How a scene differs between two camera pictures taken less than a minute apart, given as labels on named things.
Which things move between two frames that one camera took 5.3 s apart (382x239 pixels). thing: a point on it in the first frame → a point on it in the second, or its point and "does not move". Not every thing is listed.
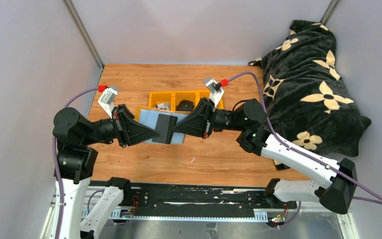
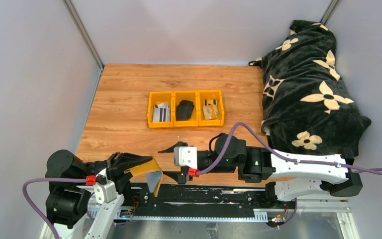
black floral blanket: (307, 99) does not move
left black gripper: (128, 129) → (119, 162)
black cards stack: (185, 105) does not move
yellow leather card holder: (149, 116) → (149, 167)
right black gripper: (201, 121) → (179, 177)
